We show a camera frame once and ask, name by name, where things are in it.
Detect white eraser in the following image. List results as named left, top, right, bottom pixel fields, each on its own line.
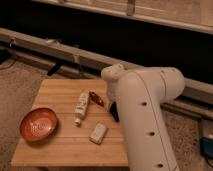
left=89, top=123, right=108, bottom=144

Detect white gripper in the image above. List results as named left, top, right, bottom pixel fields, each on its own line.
left=101, top=64, right=125, bottom=122

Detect metal rail frame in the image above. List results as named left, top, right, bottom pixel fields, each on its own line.
left=0, top=27, right=213, bottom=119

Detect blue device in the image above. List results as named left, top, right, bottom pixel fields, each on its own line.
left=200, top=135, right=213, bottom=159

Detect red ceramic bowl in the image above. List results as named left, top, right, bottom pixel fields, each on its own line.
left=19, top=108, right=58, bottom=142

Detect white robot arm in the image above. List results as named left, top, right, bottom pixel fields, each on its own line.
left=101, top=64, right=185, bottom=171

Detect white tube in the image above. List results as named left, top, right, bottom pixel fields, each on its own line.
left=74, top=92, right=90, bottom=126

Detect dark red wrapper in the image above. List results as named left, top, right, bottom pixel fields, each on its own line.
left=89, top=91, right=104, bottom=107

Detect wooden board table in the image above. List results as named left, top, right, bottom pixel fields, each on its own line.
left=11, top=79, right=128, bottom=167

